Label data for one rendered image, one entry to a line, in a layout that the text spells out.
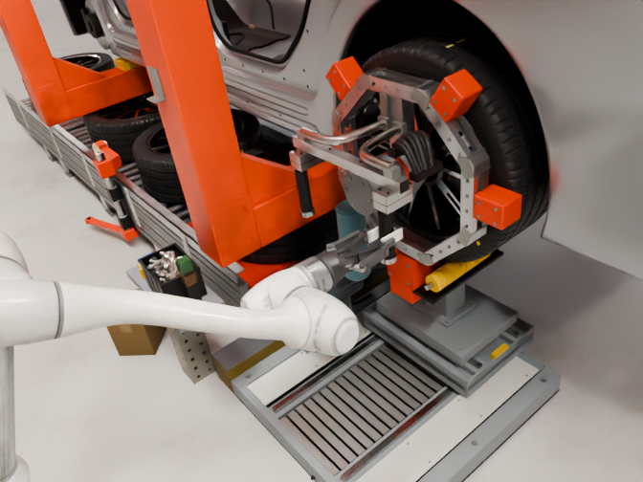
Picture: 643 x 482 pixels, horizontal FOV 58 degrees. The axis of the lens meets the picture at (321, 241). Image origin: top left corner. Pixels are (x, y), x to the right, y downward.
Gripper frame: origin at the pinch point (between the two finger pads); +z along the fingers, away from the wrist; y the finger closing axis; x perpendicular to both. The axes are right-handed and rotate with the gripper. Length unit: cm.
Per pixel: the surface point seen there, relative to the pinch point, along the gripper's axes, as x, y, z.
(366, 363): -77, -29, 12
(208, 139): 14, -60, -13
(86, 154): -44, -230, -11
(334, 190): -23, -60, 30
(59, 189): -83, -288, -22
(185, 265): -18, -53, -34
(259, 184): -8, -62, 1
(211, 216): -10, -60, -19
